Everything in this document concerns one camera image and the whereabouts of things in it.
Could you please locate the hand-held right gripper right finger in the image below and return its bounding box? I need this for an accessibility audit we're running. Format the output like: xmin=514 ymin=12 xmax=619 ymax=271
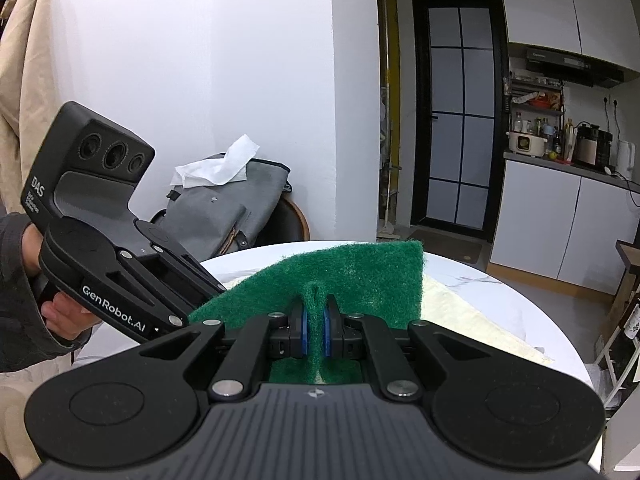
xmin=323 ymin=296 xmax=495 ymax=403

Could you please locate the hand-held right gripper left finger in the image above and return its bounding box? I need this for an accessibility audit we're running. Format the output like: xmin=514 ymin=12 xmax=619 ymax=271
xmin=148 ymin=304 xmax=308 ymax=404

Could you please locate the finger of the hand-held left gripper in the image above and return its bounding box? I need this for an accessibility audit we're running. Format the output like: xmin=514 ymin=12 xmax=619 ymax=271
xmin=118 ymin=217 xmax=229 ymax=313

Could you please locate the green scouring pad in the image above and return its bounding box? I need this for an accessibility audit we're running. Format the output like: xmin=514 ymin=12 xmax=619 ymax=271
xmin=187 ymin=240 xmax=426 ymax=387

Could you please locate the person's left forearm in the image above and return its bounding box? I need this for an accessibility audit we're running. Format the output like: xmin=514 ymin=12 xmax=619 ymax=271
xmin=0 ymin=212 xmax=92 ymax=374

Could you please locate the person's left hand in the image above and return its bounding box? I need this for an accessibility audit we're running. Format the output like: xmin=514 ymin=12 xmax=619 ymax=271
xmin=40 ymin=290 xmax=94 ymax=342

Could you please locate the grey bag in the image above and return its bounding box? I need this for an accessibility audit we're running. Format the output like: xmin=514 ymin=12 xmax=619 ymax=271
xmin=149 ymin=157 xmax=292 ymax=262

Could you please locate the person's beige jacket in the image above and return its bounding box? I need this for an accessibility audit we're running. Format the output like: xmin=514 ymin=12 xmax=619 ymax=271
xmin=0 ymin=0 xmax=76 ymax=480

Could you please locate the white tissue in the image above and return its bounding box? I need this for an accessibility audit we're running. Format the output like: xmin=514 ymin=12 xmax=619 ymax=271
xmin=170 ymin=134 xmax=261 ymax=189

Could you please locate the brown wooden chair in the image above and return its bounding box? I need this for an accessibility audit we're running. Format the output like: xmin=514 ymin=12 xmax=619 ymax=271
xmin=270 ymin=194 xmax=311 ymax=244

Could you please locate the cream table mat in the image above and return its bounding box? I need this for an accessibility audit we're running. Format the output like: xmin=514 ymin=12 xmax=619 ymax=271
xmin=220 ymin=271 xmax=554 ymax=367

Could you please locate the dark door mat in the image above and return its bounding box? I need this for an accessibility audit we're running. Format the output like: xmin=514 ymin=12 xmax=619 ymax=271
xmin=406 ymin=229 xmax=485 ymax=262

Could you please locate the white lower cabinet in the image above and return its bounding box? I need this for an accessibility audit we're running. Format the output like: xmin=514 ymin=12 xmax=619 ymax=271
xmin=488 ymin=152 xmax=640 ymax=296

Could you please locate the white cabinet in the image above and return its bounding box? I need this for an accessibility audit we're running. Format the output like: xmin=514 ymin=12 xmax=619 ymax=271
xmin=488 ymin=152 xmax=640 ymax=296
xmin=495 ymin=0 xmax=640 ymax=74

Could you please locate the cream rice cooker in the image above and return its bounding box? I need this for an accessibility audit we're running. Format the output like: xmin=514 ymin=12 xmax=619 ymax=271
xmin=508 ymin=131 xmax=547 ymax=157

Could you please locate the black framed glass door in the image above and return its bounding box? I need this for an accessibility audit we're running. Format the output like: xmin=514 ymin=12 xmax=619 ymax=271
xmin=411 ymin=0 xmax=510 ymax=232

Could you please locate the white folding chair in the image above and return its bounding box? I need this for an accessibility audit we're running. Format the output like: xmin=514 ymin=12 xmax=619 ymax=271
xmin=594 ymin=337 xmax=632 ymax=403

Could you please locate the wooden side furniture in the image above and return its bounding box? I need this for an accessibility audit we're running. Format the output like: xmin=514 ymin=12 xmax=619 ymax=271
xmin=595 ymin=240 xmax=640 ymax=357

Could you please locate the metal kitchen shelf rack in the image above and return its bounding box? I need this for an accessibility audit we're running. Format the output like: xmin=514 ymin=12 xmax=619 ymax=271
xmin=504 ymin=76 xmax=566 ymax=155

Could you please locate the black kitchen appliance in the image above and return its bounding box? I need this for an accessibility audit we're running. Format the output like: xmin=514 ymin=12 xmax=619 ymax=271
xmin=573 ymin=125 xmax=614 ymax=169

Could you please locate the white electric kettle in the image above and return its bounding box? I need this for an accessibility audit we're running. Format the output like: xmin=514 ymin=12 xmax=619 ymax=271
xmin=615 ymin=140 xmax=637 ymax=174

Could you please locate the black range hood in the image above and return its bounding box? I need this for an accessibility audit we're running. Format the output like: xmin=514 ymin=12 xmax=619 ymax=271
xmin=524 ymin=46 xmax=626 ymax=89

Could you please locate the white upper cabinet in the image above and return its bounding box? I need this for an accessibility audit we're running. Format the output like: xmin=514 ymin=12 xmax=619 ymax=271
xmin=495 ymin=0 xmax=640 ymax=74

